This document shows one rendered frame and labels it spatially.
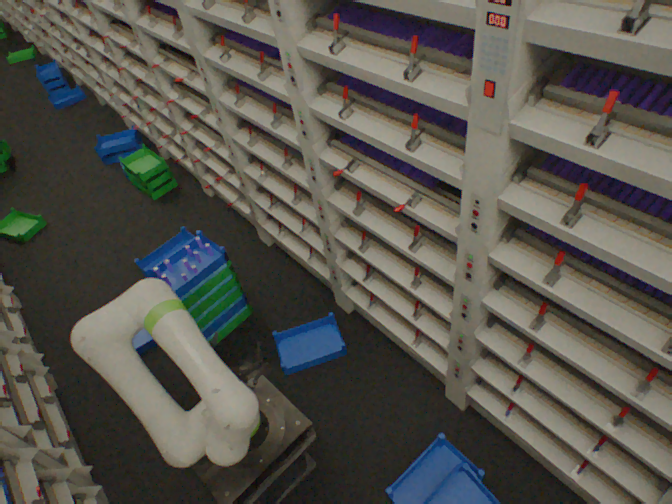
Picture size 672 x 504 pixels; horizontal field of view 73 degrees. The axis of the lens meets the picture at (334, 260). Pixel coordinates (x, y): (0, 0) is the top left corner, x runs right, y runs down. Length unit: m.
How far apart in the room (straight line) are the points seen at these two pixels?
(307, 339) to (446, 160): 1.29
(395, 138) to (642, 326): 0.73
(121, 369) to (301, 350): 1.03
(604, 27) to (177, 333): 1.07
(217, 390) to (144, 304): 0.33
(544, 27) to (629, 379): 0.83
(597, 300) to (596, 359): 0.20
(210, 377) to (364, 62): 0.86
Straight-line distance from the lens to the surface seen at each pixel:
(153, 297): 1.31
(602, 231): 1.05
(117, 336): 1.34
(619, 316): 1.17
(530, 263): 1.21
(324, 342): 2.18
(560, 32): 0.88
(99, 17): 3.41
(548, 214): 1.06
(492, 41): 0.94
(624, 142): 0.94
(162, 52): 2.71
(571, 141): 0.94
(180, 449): 1.45
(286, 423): 1.64
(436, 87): 1.10
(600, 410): 1.47
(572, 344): 1.32
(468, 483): 1.83
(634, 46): 0.84
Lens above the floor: 1.82
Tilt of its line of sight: 47 degrees down
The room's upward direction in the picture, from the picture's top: 12 degrees counter-clockwise
